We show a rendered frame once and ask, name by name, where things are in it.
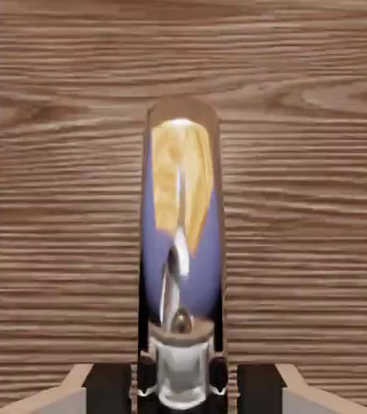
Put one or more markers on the brown wood cabinet door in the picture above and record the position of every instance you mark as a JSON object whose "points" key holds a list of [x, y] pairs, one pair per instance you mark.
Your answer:
{"points": [[300, 194]]}

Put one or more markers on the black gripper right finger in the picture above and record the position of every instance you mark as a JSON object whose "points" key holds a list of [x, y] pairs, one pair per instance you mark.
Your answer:
{"points": [[258, 388]]}

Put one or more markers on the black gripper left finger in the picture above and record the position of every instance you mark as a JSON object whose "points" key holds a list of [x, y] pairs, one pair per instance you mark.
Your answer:
{"points": [[106, 388]]}

